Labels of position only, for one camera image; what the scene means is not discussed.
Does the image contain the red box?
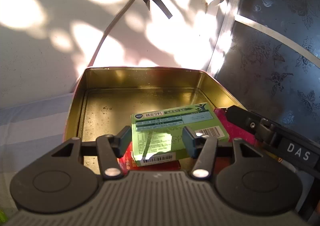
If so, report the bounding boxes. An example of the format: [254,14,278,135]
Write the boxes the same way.
[117,143,181,175]

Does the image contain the maroon zipper pouch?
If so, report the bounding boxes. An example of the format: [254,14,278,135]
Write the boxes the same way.
[214,108,262,147]

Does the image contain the striped blue bed sheet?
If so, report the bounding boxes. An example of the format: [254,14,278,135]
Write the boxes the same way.
[1,93,73,217]

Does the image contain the white power cable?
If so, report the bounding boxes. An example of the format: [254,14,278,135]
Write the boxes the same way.
[87,0,141,68]

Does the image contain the green medicine box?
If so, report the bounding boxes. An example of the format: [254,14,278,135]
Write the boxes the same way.
[131,102,229,167]

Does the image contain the pink macaron biscuit tin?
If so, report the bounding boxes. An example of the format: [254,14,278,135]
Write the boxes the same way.
[63,67,243,141]

